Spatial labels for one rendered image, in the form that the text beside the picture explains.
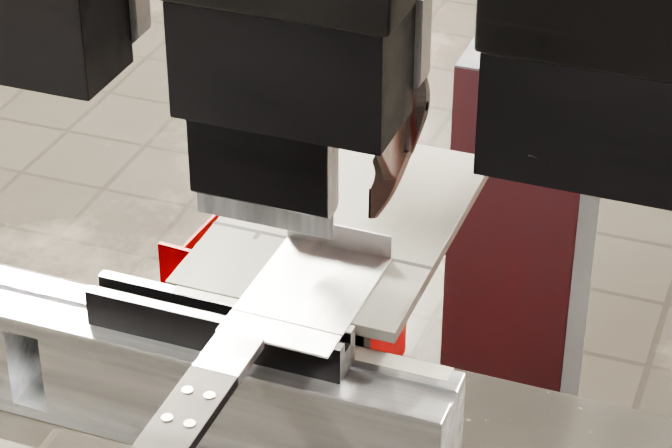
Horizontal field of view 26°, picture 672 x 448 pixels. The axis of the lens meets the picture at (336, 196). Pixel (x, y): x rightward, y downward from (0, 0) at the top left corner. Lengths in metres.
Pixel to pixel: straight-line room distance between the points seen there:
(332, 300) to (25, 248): 1.97
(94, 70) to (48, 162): 2.32
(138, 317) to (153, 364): 0.04
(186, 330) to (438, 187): 0.26
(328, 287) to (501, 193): 0.92
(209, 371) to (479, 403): 0.27
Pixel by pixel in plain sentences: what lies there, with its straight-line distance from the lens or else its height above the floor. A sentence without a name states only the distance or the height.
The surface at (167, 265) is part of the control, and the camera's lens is 1.43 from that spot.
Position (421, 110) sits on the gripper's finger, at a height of 1.11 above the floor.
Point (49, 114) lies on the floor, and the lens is 3.47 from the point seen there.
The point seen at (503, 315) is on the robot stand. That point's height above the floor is 0.40.
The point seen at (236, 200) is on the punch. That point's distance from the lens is 0.98.
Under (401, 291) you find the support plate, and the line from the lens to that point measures 1.07.
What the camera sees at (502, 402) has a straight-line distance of 1.17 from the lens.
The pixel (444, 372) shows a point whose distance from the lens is 1.04.
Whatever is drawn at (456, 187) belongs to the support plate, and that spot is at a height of 1.00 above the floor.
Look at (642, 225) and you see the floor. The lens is 3.06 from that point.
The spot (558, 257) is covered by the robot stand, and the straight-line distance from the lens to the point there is 2.00.
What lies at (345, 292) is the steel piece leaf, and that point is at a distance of 1.06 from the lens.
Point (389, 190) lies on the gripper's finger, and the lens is 1.07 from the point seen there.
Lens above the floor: 1.62
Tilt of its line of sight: 32 degrees down
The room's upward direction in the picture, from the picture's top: straight up
